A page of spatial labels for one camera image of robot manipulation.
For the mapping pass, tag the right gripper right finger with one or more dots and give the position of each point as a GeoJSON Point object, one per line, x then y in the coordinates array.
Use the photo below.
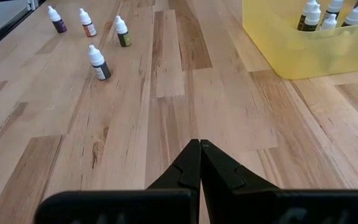
{"type": "Point", "coordinates": [222, 180]}

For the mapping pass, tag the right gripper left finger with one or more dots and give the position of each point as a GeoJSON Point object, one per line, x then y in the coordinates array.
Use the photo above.
{"type": "Point", "coordinates": [179, 180]}

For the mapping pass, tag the orange label dropper bottle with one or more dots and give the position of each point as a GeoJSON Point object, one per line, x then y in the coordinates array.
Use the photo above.
{"type": "Point", "coordinates": [89, 29]}

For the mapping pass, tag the dark dropper bottle white label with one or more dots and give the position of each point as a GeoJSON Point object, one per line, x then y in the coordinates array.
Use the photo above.
{"type": "Point", "coordinates": [329, 21]}
{"type": "Point", "coordinates": [302, 22]}

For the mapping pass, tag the dark small dropper bottle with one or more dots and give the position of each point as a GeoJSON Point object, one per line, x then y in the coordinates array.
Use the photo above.
{"type": "Point", "coordinates": [310, 26]}
{"type": "Point", "coordinates": [335, 5]}

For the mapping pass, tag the purple small dropper bottle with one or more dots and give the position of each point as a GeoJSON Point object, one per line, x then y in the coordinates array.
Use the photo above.
{"type": "Point", "coordinates": [59, 26]}
{"type": "Point", "coordinates": [355, 14]}

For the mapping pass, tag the red label dropper bottle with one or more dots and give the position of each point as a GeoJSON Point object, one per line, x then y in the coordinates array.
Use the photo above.
{"type": "Point", "coordinates": [102, 70]}

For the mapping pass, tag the yellow translucent plastic bin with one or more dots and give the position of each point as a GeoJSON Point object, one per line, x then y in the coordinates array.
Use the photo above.
{"type": "Point", "coordinates": [291, 53]}

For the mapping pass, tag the silver metal bracket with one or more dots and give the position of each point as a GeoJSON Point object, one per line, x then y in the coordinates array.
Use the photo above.
{"type": "Point", "coordinates": [32, 4]}

